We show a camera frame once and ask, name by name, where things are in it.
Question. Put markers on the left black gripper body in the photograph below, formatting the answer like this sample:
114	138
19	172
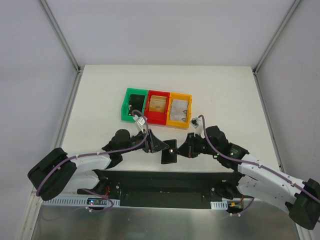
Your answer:
149	141

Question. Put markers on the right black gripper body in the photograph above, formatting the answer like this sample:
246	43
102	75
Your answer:
190	145

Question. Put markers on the black card holder wallet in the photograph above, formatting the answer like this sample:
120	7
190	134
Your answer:
169	155

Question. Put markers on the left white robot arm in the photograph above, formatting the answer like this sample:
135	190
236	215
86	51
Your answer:
57	172

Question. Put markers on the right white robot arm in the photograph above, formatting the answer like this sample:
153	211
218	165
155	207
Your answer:
251	177

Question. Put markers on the silver VIP cards stack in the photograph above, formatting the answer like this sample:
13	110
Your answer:
179	110

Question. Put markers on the gold cards stack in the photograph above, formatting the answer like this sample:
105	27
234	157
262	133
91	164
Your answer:
157	103

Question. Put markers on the red plastic bin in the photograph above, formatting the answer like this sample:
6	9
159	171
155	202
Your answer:
155	117

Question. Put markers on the yellow plastic bin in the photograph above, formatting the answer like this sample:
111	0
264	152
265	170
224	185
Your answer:
175	124

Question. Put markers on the green plastic bin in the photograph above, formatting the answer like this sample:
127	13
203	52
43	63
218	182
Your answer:
124	109

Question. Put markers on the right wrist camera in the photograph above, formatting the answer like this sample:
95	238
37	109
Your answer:
197	123

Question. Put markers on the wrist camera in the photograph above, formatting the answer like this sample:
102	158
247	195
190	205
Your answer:
197	123
139	123

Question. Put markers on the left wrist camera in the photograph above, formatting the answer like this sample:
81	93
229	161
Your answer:
139	123

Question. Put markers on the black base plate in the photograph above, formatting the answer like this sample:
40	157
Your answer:
156	189

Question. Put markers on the right white cable duct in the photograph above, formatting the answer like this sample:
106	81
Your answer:
219	205

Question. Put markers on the white cable duct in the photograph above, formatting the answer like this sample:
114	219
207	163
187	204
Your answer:
219	205
78	201

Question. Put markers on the right aluminium frame post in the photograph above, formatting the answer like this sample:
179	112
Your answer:
294	6

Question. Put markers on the aluminium frame post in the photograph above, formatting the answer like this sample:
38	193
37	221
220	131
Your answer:
294	6
59	34

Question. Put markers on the left aluminium frame post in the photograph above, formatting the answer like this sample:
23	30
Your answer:
59	34

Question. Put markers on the left white cable duct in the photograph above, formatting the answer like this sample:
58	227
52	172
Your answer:
78	201

